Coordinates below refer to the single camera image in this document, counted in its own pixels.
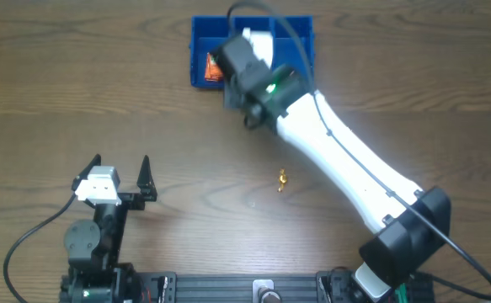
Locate orange candy box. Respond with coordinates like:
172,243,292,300
205,52,224,79
204,66,224,82

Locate gold candy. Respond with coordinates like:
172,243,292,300
276,168,289,193

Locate black cable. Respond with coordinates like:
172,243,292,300
3,192,78,303
226,0,491,302

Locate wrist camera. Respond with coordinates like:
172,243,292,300
74,165,123,207
242,27,275,68

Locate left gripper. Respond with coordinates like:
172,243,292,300
71,153,158,211

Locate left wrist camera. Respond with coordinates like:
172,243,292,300
74,165,123,207

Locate blue tray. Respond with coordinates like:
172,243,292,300
189,15,316,89

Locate mounting rail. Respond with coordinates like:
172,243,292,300
59,271,435,303

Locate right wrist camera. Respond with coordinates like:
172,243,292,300
242,27,275,68

